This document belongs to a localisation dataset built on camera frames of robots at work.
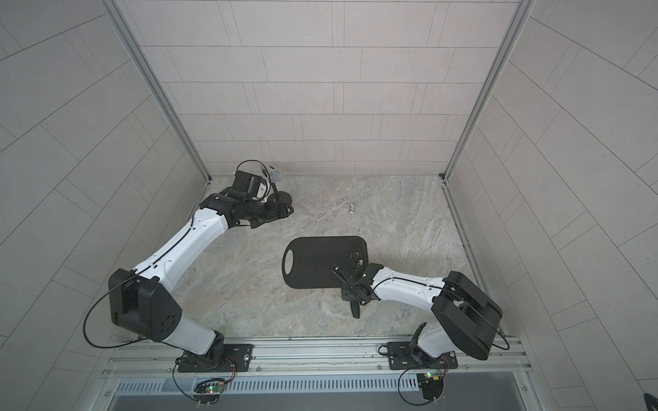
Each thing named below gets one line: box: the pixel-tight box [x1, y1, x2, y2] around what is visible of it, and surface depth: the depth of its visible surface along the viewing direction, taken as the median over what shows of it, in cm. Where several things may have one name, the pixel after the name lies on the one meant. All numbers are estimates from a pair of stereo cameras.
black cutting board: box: [281, 235, 369, 289], surface depth 97 cm
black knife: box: [349, 299, 360, 319], surface depth 81 cm
